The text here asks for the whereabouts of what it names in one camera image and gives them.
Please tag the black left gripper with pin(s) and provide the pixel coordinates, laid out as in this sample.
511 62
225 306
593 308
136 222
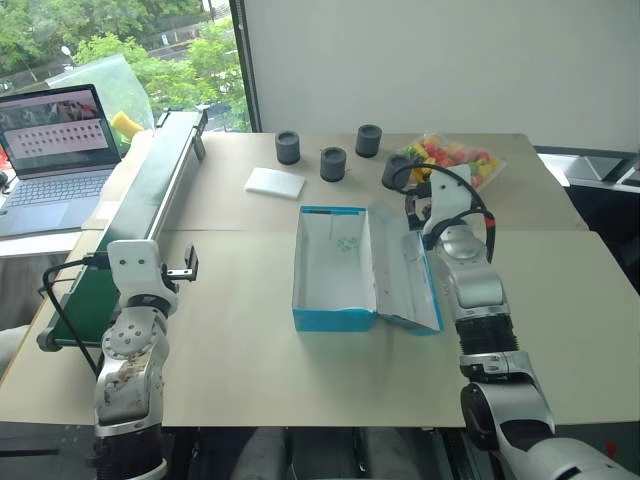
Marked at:
172 276

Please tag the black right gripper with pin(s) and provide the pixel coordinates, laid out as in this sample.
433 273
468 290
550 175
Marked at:
417 210

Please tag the blue cardboard box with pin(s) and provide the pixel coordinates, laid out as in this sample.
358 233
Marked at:
330 280

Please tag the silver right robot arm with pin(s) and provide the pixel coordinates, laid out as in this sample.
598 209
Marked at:
475 290

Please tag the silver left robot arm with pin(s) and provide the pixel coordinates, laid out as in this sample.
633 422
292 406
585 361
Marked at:
130 380

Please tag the green conveyor belt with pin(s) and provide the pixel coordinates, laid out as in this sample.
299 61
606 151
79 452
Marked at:
130 210

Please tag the dark grey cylinder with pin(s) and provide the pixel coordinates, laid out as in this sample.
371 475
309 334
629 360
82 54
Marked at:
392 172
288 147
369 141
333 165

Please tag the white foam pad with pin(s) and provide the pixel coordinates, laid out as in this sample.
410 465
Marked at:
275 183

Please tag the yellow sponge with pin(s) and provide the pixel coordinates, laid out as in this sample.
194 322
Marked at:
126 125

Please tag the grey laptop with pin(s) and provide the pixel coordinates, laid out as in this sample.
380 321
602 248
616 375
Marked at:
50 190

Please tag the translucent green plastic bag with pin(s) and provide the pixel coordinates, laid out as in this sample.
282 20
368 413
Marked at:
100 75

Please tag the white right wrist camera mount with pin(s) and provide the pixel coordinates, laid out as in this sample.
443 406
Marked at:
447 200

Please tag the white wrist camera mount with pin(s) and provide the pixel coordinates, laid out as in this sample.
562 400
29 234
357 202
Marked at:
447 200
135 270

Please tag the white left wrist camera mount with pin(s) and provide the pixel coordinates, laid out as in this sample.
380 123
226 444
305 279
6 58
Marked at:
135 270

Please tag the dark window frame pillar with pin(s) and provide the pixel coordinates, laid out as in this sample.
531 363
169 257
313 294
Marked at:
247 65

